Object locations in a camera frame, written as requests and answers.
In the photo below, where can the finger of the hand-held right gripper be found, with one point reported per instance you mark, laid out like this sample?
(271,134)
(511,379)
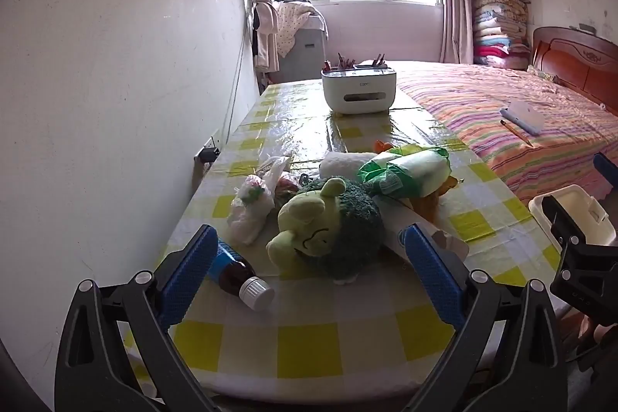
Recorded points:
(560,223)
(607,170)

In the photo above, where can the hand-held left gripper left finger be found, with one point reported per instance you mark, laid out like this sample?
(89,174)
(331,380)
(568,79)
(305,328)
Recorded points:
(193,267)

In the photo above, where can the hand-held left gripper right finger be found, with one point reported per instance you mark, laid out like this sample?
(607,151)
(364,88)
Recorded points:
(432,277)

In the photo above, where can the white plastic bin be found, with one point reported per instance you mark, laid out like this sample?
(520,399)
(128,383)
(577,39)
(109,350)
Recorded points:
(582,199)

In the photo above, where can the brown bottle with white cap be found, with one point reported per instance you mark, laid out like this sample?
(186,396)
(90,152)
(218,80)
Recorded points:
(231,269)

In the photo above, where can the white paper carton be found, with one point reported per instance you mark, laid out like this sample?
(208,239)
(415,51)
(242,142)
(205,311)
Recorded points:
(393,219)

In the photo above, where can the orange peel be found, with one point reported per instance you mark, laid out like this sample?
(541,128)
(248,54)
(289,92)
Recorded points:
(432,202)
(381,146)

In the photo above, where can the white knotted plastic bag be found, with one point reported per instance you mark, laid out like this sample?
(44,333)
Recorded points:
(251,209)

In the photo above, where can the green and white plastic bag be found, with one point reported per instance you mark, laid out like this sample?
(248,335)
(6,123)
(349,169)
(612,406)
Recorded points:
(410,170)

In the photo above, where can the white tissue roll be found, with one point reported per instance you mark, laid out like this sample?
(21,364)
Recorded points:
(338,163)

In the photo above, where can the wooden pencil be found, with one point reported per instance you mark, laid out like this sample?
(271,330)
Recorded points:
(516,133)

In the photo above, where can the blue and white pencil case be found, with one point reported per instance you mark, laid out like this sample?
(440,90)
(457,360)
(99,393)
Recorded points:
(524,117)

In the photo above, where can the green plush toy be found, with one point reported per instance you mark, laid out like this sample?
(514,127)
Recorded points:
(347,219)

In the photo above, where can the wooden headboard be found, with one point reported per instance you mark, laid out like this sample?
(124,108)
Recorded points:
(569,59)

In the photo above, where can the green patterned packet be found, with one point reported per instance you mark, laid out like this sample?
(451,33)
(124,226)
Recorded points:
(540,72)

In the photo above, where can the bed with striped sheet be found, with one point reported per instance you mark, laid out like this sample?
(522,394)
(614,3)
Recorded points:
(483,117)

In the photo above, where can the stack of folded quilts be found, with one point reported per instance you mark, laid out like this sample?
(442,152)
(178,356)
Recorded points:
(499,26)

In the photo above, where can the white desk organizer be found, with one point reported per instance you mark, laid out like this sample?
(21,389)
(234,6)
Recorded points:
(359,88)

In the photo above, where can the cluster of coloured pens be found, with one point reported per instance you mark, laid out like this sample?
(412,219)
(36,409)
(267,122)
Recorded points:
(338,63)

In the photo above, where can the grey standing air conditioner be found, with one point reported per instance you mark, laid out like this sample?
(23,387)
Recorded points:
(304,59)

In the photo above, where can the white hanging garment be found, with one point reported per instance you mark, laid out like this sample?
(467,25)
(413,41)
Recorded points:
(264,35)

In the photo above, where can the dotted white cloth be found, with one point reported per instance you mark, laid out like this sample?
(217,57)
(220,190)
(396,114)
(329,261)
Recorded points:
(294,21)

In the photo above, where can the wall outlet with plug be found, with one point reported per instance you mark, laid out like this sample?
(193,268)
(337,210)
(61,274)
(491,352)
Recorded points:
(207,154)

